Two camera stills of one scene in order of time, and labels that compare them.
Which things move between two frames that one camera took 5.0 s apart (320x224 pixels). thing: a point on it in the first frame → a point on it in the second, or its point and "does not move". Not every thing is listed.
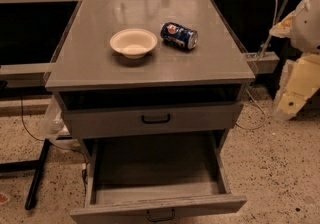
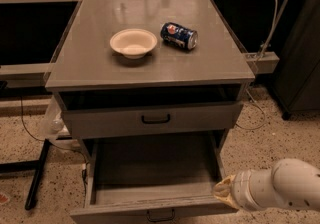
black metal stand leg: [29, 165] does not move
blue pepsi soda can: [179, 35] does not move
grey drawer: [156, 178] does not move
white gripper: [307, 27] → [240, 188]
